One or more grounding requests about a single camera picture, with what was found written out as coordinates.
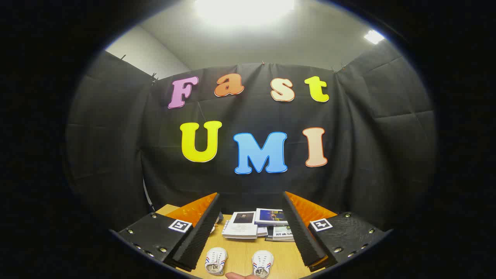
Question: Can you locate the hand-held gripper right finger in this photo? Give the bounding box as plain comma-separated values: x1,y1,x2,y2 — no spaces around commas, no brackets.
282,191,392,272

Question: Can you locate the white portrait cover book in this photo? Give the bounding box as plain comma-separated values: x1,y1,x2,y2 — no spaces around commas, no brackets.
222,211,258,239

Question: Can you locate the white striped canvas shoe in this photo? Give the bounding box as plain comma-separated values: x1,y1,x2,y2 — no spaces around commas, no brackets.
251,250,274,279
205,247,228,276

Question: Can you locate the blue picture cover book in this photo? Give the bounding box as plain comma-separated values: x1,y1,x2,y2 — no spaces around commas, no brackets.
255,208,289,226

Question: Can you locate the pale landscape cover book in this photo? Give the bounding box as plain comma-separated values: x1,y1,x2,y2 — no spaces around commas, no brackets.
272,226,295,241

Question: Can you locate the large ceiling light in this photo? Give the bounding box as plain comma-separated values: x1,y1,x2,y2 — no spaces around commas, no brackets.
194,0,295,24

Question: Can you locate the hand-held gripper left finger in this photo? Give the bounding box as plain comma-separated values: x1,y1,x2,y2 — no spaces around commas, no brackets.
116,193,221,272

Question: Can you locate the thin grey pole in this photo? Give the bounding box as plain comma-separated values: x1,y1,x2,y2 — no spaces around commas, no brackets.
143,178,152,212

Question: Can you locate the small ceiling light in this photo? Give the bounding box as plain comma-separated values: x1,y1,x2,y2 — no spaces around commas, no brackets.
363,30,385,44

